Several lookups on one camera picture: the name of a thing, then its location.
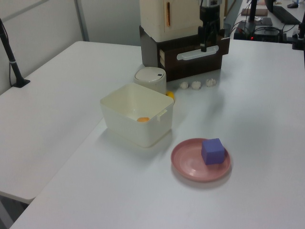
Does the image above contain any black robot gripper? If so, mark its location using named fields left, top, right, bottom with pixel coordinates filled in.
left=198, top=4, right=222, bottom=52

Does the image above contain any cream toy fridge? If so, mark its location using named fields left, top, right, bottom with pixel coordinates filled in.
left=139, top=0, right=203, bottom=42

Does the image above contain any black background pole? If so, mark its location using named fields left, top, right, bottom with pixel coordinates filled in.
left=247, top=0, right=259, bottom=23

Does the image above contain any black electronics box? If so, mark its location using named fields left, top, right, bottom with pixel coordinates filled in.
left=233, top=21, right=288, bottom=43

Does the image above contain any dark brown wooden cabinet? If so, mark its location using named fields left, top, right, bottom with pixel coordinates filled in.
left=139, top=25, right=231, bottom=83

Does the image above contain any white mini trash can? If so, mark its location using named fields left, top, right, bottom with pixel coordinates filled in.
left=133, top=67, right=167, bottom=94

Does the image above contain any black keyboard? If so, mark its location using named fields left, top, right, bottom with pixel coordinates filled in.
left=271, top=5, right=302, bottom=25

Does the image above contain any black clamp stand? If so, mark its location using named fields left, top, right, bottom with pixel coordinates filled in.
left=292, top=21, right=305, bottom=51

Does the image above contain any purple cube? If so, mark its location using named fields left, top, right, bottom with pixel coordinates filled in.
left=201, top=138, right=226, bottom=166

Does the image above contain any cream plastic storage box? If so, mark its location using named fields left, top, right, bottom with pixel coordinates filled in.
left=99, top=83, right=175, bottom=148

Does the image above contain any pink plate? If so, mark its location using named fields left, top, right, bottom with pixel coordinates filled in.
left=170, top=137, right=232, bottom=183

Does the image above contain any brown drawer with white handle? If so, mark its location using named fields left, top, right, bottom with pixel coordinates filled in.
left=158, top=35, right=231, bottom=83

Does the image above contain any black camera stand pole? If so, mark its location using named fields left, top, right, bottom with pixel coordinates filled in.
left=0, top=17, right=31, bottom=89

